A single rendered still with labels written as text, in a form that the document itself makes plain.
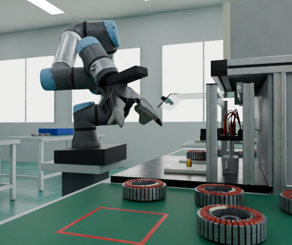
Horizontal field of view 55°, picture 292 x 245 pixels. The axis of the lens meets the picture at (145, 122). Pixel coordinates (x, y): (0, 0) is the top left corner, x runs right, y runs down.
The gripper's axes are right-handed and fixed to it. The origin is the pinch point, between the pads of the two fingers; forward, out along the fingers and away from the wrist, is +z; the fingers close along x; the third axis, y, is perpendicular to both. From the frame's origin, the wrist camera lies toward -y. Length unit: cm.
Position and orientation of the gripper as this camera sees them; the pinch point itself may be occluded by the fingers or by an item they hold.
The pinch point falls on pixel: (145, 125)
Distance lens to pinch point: 71.9
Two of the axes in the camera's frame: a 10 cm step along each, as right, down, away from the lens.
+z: 4.9, 7.5, -4.4
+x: -6.8, 0.1, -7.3
